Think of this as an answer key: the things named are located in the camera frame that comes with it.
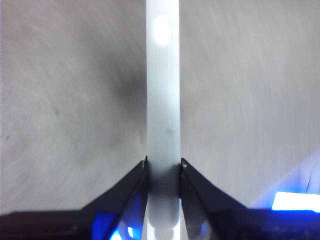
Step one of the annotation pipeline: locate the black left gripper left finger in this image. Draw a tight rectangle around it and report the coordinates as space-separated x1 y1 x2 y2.
0 156 149 240

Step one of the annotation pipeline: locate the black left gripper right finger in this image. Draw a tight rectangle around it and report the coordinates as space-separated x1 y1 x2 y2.
179 157 320 240

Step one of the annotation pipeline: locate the grey-handled sponge cup brush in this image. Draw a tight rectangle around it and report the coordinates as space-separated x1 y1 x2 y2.
143 0 182 240

